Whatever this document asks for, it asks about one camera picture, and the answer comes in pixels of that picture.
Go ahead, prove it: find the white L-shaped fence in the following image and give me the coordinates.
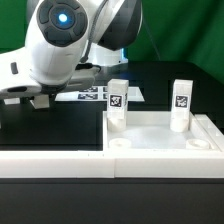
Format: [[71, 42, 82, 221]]
[[0, 114, 224, 179]]

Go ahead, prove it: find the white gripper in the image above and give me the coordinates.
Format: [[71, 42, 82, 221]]
[[0, 49, 97, 99]]

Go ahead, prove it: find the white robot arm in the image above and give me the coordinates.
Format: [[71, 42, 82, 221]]
[[0, 0, 142, 99]]

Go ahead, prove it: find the white square table top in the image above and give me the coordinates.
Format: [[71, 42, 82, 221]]
[[103, 111, 224, 152]]

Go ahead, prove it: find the white sheet with markers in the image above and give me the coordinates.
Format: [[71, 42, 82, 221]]
[[55, 86, 144, 102]]

